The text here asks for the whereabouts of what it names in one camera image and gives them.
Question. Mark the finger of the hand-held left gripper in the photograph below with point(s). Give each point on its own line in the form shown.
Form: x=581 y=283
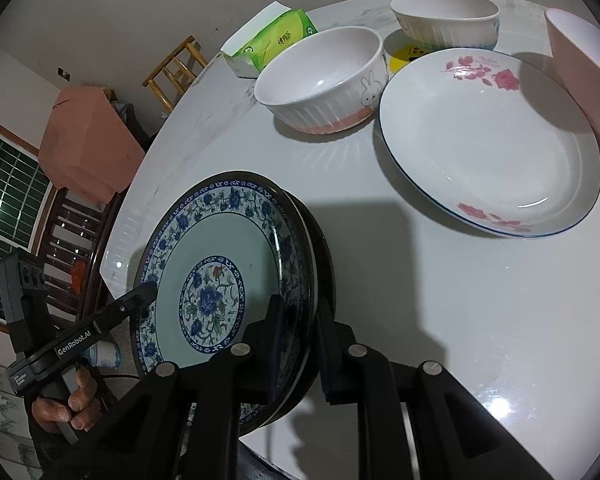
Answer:
x=140 y=295

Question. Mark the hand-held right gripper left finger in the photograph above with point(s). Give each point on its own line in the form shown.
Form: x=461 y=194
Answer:
x=276 y=332

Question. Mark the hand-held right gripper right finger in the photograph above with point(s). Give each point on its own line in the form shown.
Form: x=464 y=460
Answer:
x=330 y=360

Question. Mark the dark rimmed plate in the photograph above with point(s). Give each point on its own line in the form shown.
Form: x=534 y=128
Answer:
x=325 y=270

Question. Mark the pink bowl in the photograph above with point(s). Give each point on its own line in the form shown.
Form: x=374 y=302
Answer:
x=305 y=75

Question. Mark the white plate with pink flowers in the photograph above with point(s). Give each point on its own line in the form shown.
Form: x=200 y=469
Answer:
x=480 y=145

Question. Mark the white ribbed bowl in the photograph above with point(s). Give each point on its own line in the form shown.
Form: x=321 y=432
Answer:
x=445 y=10

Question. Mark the white ceramic bowl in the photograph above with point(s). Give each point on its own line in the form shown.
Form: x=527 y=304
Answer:
x=590 y=85

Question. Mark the person's left hand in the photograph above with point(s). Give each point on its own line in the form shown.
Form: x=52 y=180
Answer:
x=85 y=400

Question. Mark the dark slatted wooden chair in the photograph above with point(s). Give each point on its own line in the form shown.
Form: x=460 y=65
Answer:
x=62 y=240

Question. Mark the pink cloth cover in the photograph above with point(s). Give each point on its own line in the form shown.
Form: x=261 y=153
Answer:
x=85 y=135

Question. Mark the barred window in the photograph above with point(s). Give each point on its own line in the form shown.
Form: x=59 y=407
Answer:
x=10 y=185

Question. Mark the bamboo chair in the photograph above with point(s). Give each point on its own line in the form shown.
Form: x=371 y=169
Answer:
x=172 y=65

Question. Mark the green tissue pack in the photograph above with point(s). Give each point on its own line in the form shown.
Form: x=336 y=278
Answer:
x=270 y=42

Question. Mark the wall switch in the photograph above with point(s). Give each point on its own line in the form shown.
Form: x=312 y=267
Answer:
x=63 y=74

